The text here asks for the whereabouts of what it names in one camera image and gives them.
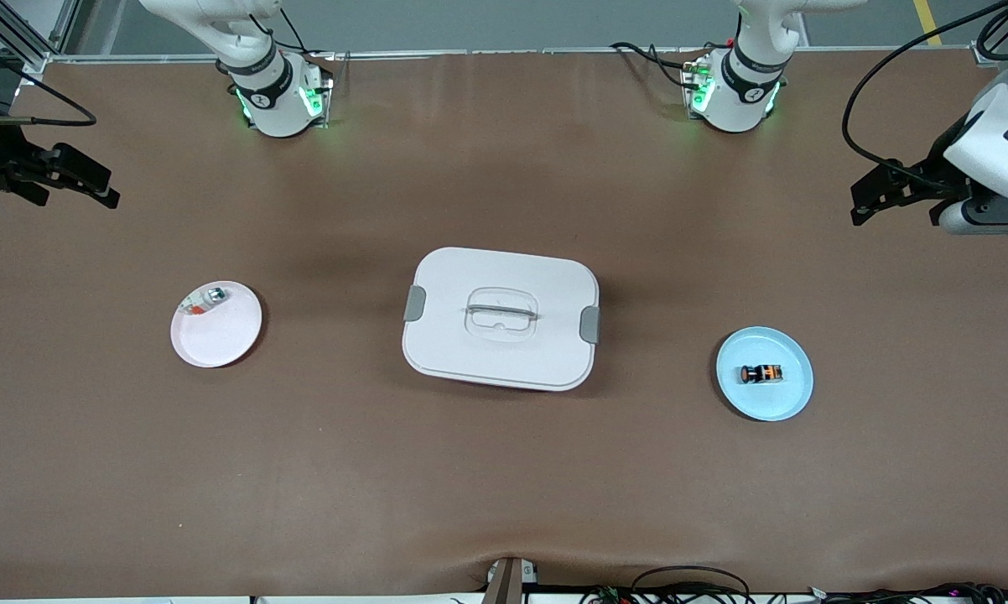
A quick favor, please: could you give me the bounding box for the metal table edge bracket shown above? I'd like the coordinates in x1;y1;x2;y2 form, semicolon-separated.
483;556;540;604

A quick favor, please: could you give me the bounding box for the tangled cable bundle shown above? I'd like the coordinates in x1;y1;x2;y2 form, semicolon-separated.
579;566;1008;604

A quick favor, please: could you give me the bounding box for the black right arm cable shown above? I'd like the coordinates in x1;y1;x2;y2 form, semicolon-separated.
0;34;98;128

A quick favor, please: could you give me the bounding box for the pink round plate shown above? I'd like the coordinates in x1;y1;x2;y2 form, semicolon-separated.
171;280;263;368

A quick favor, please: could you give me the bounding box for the brown table mat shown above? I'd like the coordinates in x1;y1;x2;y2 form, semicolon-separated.
0;49;1008;598

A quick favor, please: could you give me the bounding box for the aluminium frame rail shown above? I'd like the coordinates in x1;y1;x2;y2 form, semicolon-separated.
0;0;81;72
969;0;1008;64

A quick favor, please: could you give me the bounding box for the small orange white bottle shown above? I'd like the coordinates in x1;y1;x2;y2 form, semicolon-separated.
181;286;228;316

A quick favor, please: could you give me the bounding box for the grey lid handle bar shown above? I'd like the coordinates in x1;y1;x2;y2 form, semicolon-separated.
466;304;540;321

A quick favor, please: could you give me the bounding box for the light blue round plate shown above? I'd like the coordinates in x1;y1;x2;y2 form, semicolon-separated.
716;326;813;422

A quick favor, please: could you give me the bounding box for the white lidded storage box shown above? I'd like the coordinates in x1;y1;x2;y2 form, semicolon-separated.
402;247;600;393

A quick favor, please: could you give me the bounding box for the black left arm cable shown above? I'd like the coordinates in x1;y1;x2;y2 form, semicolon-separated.
841;0;1008;185

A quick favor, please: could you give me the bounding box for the black arm base cable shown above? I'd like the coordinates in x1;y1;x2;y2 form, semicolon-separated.
248;8;333;60
609;40;723;89

